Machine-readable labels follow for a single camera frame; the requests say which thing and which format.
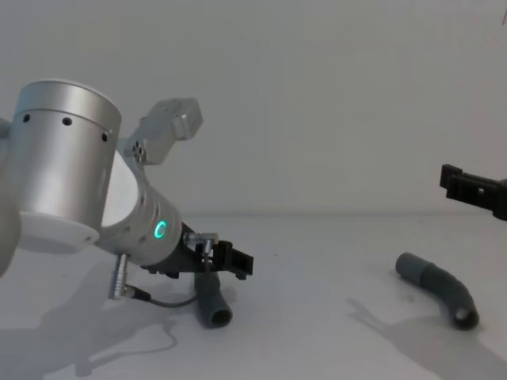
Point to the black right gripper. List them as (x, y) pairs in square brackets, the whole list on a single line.
[(500, 200)]

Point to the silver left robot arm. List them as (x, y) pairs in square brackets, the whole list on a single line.
[(63, 158)]

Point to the white table cloth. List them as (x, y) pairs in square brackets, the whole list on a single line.
[(317, 340)]

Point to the short grey pipe piece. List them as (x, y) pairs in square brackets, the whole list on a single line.
[(216, 305)]

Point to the grey bent pipe elbow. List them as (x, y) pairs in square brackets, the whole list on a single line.
[(447, 283)]

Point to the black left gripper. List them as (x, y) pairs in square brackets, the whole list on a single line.
[(180, 259)]

